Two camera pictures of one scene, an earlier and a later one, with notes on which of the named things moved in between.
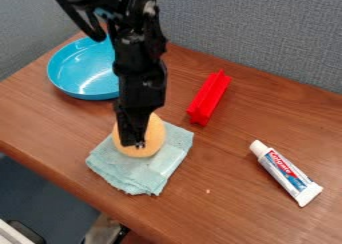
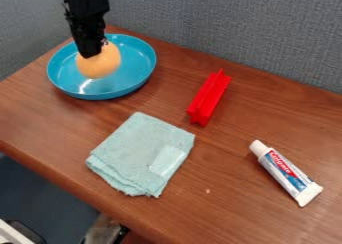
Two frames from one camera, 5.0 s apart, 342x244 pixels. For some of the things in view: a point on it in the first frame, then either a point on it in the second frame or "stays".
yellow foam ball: x=153 y=140 → x=101 y=65
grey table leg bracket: x=105 y=231 stays
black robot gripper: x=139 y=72 → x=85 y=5
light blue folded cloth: x=141 y=174 stays
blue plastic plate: x=81 y=72 stays
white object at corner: x=10 y=235 stays
